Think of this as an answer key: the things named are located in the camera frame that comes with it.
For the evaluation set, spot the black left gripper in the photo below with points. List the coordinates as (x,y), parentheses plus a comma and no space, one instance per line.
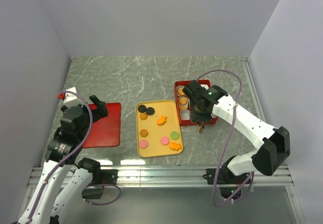
(101,111)

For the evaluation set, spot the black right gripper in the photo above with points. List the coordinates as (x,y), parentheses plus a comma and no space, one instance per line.
(195,116)

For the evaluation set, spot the red cookie box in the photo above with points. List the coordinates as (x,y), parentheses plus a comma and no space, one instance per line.
(189,123)

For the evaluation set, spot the maple leaf cookie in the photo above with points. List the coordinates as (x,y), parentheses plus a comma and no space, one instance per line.
(182,100)

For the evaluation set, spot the steel tongs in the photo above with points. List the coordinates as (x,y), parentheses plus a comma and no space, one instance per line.
(200,128)

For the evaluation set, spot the red box lid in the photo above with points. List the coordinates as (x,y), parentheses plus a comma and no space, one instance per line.
(106,132)

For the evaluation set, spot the small orange fish cookie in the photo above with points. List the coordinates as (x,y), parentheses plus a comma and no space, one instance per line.
(161,121)

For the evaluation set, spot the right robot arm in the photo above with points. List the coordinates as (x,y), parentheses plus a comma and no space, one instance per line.
(272,145)

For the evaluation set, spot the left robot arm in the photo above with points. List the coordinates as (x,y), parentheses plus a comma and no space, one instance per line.
(62,180)

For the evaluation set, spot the black sandwich cookie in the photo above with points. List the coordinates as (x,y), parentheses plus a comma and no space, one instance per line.
(150,111)
(141,108)

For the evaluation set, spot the orange fish cookie under stack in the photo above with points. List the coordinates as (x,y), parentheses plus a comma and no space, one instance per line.
(175,146)

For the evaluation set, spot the small flower butter cookie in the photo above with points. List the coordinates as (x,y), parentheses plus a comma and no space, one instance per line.
(143,116)

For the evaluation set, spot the pink sandwich cookie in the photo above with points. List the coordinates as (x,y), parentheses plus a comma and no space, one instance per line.
(164,140)
(143,144)

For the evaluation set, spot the yellow cookie tray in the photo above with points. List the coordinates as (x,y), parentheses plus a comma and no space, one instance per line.
(155,148)

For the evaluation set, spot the white red left wrist camera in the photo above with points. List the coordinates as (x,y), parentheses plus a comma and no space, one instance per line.
(69,100)

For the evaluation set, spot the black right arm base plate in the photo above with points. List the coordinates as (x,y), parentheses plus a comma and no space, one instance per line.
(225,177)

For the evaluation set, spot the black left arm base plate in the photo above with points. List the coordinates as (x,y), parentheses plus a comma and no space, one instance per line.
(105,177)

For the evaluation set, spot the aluminium table rail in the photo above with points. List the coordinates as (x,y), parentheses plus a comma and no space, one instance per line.
(144,176)

